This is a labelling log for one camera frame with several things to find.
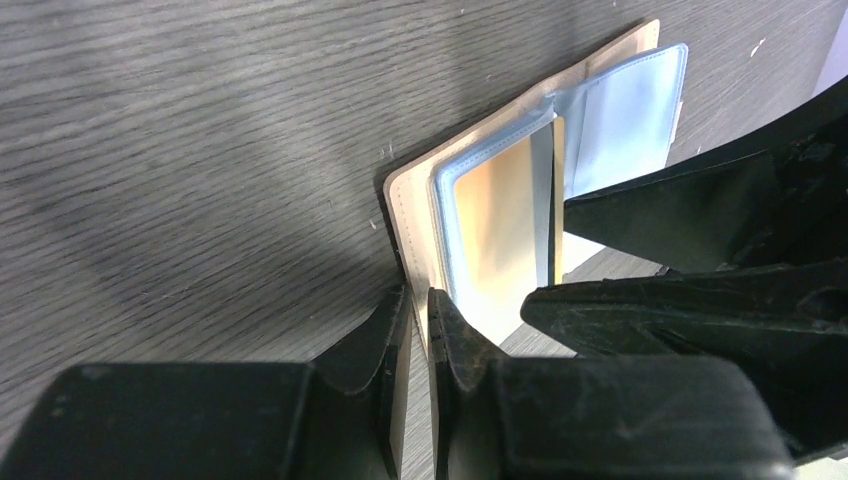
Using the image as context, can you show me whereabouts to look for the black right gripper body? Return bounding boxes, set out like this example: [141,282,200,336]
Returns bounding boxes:
[731,78,847,267]

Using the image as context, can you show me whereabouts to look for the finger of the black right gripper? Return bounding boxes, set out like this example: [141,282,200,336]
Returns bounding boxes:
[520,261,847,462]
[564,153,780,273]

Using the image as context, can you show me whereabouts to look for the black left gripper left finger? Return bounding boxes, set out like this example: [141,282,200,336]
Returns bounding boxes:
[1,285,412,479]

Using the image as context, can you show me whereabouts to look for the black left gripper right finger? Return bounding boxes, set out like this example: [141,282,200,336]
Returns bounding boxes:
[427,289,794,479]

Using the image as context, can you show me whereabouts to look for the beige leather card holder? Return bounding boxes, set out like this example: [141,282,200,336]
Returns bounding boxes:
[382,18,690,359]

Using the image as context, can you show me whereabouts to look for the gold card black stripe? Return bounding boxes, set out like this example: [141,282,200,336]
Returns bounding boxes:
[454,117,565,343]

